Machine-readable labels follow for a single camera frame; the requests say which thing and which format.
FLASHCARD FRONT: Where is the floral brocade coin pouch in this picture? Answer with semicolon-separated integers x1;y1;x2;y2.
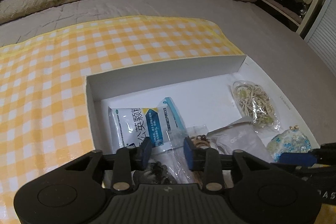
266;125;311;162

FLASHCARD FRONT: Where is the bag of dark brown cords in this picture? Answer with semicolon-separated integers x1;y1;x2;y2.
133;161;177;185

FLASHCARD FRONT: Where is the white blue medicine packet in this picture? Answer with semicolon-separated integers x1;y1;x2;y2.
108;97;186;155

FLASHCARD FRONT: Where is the silver foil packet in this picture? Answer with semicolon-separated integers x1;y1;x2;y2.
207;117;273;162

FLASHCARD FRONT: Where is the bag of cream rubber bands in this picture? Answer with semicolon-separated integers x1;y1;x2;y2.
231;81;280;131

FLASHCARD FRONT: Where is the white cardboard box tray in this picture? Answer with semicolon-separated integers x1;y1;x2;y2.
85;54;321;185

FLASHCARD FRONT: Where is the grey bed sheet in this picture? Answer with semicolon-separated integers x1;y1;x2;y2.
1;0;335;144

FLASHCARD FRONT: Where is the yellow checkered blanket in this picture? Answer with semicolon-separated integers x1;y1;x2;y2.
1;15;241;223

